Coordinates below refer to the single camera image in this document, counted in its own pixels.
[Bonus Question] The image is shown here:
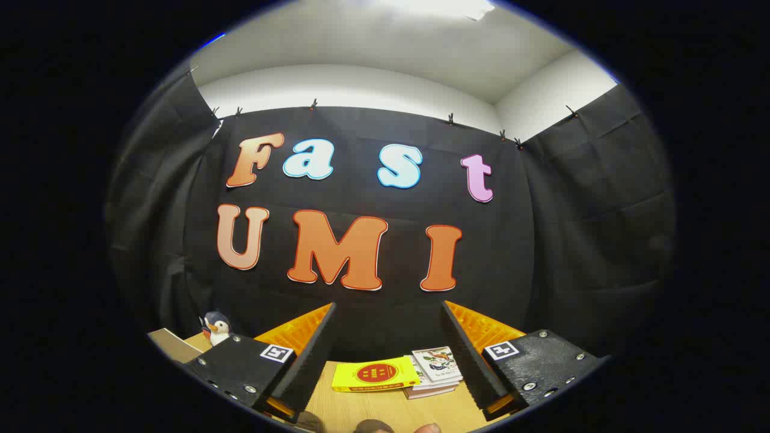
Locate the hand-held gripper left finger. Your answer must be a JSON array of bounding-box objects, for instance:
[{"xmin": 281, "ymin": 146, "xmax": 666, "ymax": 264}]
[{"xmin": 183, "ymin": 302, "xmax": 337, "ymax": 425}]

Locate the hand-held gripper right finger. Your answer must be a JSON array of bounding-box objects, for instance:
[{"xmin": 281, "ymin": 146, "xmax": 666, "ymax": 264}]
[{"xmin": 440, "ymin": 300, "xmax": 609, "ymax": 422}]

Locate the plush penguin toy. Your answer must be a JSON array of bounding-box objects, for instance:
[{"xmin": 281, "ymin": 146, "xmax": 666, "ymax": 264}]
[{"xmin": 200, "ymin": 311, "xmax": 232, "ymax": 346}]

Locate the row of small cloth clips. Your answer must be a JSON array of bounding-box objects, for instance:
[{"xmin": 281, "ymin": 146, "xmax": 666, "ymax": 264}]
[{"xmin": 186, "ymin": 65, "xmax": 581, "ymax": 151}]

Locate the ceiling light panel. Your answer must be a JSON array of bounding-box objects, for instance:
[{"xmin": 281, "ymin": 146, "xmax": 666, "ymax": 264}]
[{"xmin": 385, "ymin": 0, "xmax": 495, "ymax": 22}]

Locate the beige fabric storage box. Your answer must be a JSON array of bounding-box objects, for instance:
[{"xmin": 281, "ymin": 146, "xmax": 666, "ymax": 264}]
[{"xmin": 147, "ymin": 328, "xmax": 204, "ymax": 364}]

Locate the yellow book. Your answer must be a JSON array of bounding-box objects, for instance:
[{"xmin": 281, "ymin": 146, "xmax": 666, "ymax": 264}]
[{"xmin": 331, "ymin": 357, "xmax": 420, "ymax": 393}]

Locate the brown book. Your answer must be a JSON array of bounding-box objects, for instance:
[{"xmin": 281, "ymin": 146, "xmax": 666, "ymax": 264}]
[{"xmin": 404, "ymin": 385, "xmax": 458, "ymax": 400}]

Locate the plain white book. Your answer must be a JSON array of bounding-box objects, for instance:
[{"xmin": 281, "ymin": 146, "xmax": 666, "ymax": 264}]
[{"xmin": 418, "ymin": 376, "xmax": 463, "ymax": 392}]

